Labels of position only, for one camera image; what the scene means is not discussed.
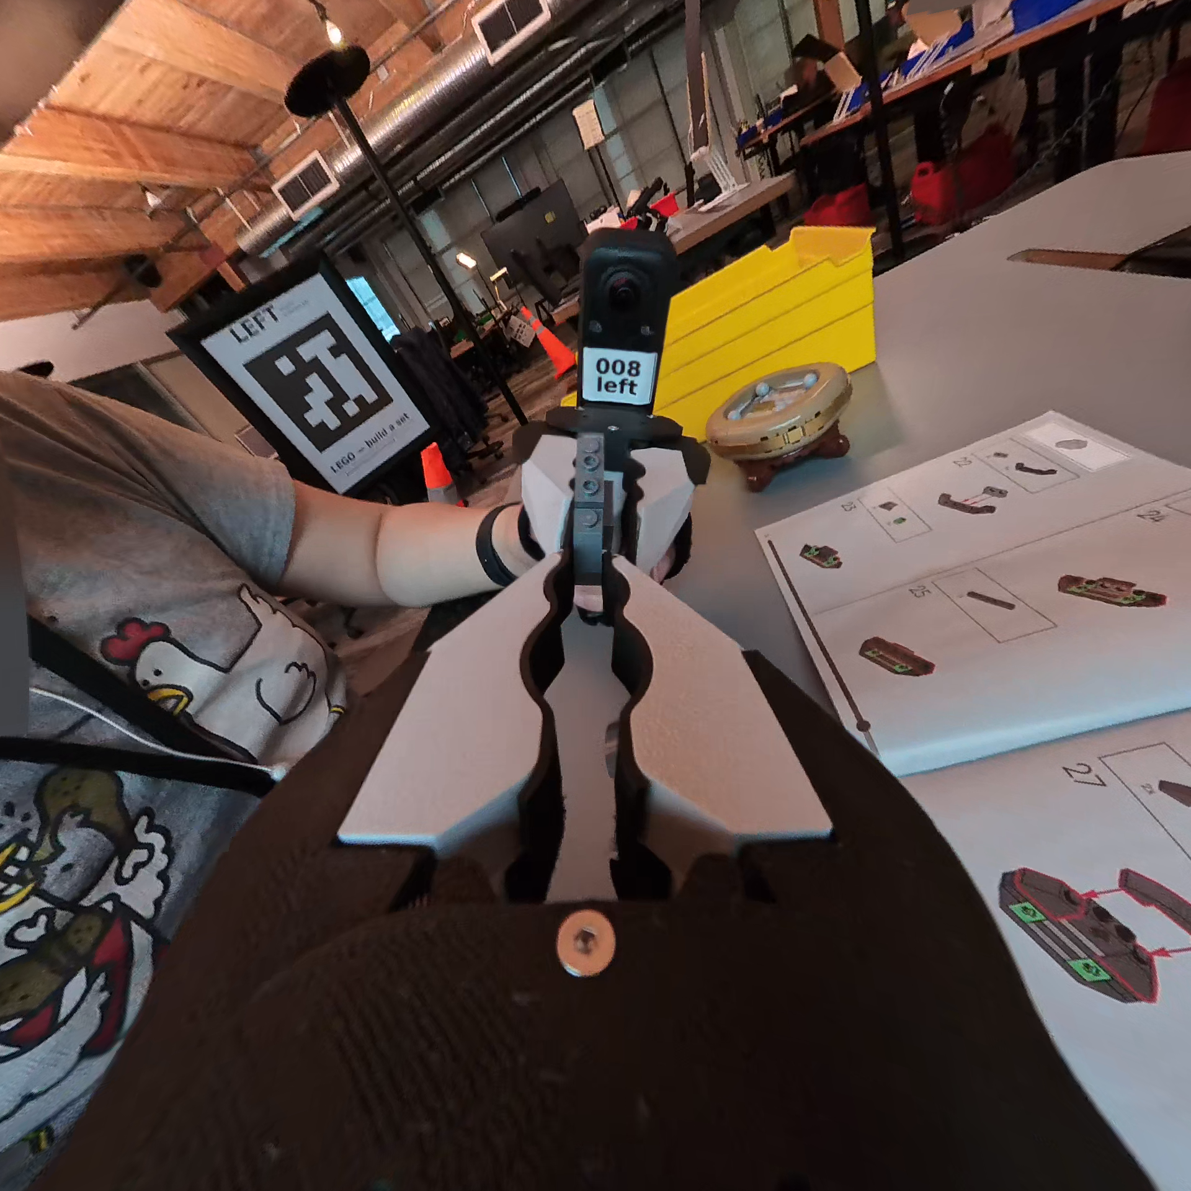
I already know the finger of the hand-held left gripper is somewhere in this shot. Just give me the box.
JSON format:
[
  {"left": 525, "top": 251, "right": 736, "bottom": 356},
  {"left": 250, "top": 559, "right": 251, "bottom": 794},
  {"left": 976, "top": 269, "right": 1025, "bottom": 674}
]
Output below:
[
  {"left": 518, "top": 434, "right": 581, "bottom": 563},
  {"left": 608, "top": 443, "right": 710, "bottom": 569}
]

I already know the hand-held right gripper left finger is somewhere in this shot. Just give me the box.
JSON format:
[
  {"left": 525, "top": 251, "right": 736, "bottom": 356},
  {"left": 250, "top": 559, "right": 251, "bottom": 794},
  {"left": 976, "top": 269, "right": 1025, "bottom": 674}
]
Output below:
[{"left": 335, "top": 548, "right": 571, "bottom": 898}]

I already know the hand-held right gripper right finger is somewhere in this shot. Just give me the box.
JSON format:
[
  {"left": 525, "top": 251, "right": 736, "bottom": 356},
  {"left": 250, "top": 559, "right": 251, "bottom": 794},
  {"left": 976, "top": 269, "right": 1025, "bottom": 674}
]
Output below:
[{"left": 607, "top": 552, "right": 836, "bottom": 861}]

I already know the dark grey brick piece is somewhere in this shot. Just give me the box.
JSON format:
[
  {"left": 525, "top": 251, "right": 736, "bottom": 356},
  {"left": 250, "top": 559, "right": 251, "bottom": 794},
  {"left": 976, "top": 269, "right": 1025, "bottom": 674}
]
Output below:
[{"left": 571, "top": 432, "right": 623, "bottom": 559}]

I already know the person's left forearm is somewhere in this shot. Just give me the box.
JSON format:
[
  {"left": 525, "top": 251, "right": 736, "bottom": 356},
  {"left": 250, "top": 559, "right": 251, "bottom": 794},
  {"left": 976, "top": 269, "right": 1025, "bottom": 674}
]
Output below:
[{"left": 279, "top": 482, "right": 540, "bottom": 609}]

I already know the grey desk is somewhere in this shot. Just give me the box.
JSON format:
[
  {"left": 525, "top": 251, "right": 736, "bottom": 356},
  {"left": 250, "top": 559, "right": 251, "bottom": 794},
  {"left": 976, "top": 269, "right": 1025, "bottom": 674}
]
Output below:
[{"left": 544, "top": 153, "right": 1191, "bottom": 1191}]

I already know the person's left hand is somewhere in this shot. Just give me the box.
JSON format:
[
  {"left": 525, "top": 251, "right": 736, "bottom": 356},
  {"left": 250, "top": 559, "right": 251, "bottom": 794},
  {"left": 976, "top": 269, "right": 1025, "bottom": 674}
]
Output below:
[{"left": 570, "top": 547, "right": 679, "bottom": 622}]

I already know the black wristband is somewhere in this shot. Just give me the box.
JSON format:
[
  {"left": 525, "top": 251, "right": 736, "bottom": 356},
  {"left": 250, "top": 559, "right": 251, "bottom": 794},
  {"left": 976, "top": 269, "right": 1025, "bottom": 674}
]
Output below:
[{"left": 475, "top": 502, "right": 546, "bottom": 589}]

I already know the orange traffic cone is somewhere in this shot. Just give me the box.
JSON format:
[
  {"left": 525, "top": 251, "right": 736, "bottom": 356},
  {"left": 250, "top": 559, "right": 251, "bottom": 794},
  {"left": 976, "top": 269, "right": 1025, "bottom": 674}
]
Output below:
[
  {"left": 534, "top": 306, "right": 579, "bottom": 376},
  {"left": 418, "top": 441, "right": 464, "bottom": 508}
]

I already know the black monitor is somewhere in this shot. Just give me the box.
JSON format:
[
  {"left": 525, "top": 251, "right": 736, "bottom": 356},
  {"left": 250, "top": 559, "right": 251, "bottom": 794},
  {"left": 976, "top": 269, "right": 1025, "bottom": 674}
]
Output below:
[{"left": 479, "top": 179, "right": 590, "bottom": 308}]

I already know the grey background table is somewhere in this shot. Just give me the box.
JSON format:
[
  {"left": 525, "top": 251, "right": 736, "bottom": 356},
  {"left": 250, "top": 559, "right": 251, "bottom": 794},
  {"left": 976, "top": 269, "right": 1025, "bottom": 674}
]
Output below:
[{"left": 651, "top": 171, "right": 801, "bottom": 256}]

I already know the tan round brick model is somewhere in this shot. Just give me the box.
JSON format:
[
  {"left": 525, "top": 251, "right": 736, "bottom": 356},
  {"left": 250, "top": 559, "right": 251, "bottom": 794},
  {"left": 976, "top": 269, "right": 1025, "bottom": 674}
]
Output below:
[{"left": 705, "top": 360, "right": 854, "bottom": 491}]

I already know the yellow plastic bin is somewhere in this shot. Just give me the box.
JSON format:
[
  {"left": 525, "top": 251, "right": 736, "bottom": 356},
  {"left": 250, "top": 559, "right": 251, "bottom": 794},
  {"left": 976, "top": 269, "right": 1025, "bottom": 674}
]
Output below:
[{"left": 647, "top": 225, "right": 878, "bottom": 439}]

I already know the red bag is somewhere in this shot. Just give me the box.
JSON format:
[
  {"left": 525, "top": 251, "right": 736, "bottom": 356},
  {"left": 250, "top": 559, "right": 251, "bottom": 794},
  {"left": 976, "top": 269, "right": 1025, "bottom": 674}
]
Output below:
[
  {"left": 910, "top": 125, "right": 1015, "bottom": 223},
  {"left": 804, "top": 180, "right": 871, "bottom": 227},
  {"left": 1139, "top": 60, "right": 1191, "bottom": 154}
]

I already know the white instruction booklet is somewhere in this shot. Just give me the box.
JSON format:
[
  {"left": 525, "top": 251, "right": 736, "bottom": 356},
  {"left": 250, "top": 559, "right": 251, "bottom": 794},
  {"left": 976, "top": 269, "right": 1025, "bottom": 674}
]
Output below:
[{"left": 756, "top": 408, "right": 1191, "bottom": 1191}]

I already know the white air vent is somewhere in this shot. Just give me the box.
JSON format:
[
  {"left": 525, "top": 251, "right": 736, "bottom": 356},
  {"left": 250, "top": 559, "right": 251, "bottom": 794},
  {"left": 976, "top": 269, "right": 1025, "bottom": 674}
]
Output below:
[
  {"left": 272, "top": 151, "right": 340, "bottom": 219},
  {"left": 470, "top": 0, "right": 553, "bottom": 66}
]

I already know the black floor stand pole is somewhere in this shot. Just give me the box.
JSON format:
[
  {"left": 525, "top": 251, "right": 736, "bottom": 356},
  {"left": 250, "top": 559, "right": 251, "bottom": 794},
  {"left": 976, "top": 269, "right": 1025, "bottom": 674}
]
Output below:
[
  {"left": 283, "top": 45, "right": 529, "bottom": 423},
  {"left": 856, "top": 0, "right": 912, "bottom": 271}
]

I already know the long wooden table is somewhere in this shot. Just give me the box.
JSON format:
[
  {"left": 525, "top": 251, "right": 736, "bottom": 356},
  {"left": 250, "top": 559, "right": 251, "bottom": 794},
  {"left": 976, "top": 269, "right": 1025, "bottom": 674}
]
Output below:
[{"left": 734, "top": 0, "right": 1147, "bottom": 158}]

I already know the grey printed shirt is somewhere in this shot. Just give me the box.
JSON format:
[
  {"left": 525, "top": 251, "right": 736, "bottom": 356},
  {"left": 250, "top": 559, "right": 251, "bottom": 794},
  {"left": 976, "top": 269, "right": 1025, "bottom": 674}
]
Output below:
[{"left": 0, "top": 371, "right": 429, "bottom": 1191}]

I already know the white cable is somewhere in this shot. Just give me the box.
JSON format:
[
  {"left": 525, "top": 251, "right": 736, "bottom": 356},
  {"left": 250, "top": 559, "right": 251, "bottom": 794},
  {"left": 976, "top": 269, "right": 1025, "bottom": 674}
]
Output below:
[{"left": 28, "top": 687, "right": 288, "bottom": 780}]

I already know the silver air duct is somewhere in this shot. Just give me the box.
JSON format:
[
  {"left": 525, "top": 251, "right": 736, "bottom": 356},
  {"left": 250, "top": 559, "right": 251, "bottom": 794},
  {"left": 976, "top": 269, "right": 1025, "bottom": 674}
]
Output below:
[{"left": 233, "top": 0, "right": 671, "bottom": 241}]

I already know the black strap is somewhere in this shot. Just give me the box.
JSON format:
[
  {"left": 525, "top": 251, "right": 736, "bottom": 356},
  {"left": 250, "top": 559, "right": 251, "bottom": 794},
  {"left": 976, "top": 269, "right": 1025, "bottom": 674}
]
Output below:
[{"left": 0, "top": 613, "right": 281, "bottom": 798}]

